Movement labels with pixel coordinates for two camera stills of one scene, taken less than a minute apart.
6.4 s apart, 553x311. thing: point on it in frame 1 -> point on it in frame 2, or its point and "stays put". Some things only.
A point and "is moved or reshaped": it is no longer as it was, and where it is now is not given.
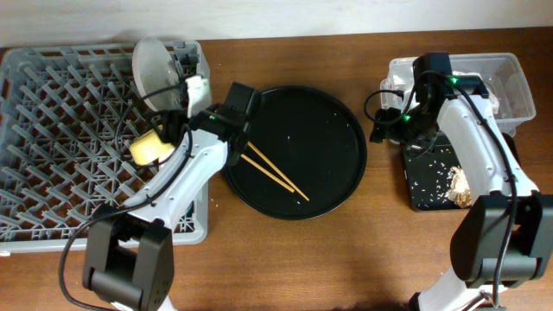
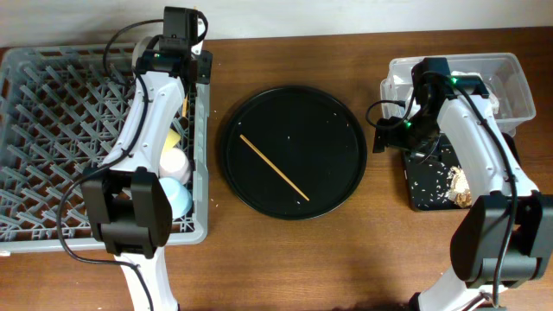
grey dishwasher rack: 69,116 stays put
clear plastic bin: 503,75 stays put
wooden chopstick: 268,173 is moved or reshaped
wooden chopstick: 278,169 stays put
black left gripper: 176,119 -> 206,73
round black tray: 315,138 stays put
